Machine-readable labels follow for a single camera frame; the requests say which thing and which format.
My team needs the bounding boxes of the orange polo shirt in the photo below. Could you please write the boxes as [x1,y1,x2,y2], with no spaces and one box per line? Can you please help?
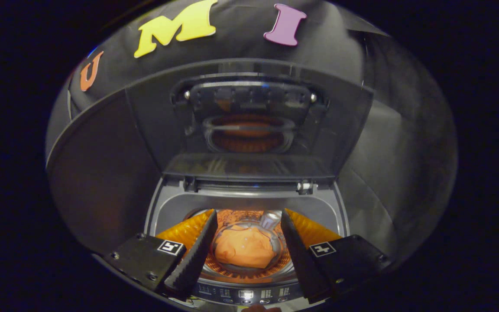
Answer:
[214,224,276,269]

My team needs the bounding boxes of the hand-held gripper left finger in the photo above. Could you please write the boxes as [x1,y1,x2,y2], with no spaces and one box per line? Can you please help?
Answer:
[104,209,218,301]

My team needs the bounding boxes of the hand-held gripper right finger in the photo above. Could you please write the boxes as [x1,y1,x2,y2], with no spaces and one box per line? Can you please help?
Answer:
[281,208,392,304]

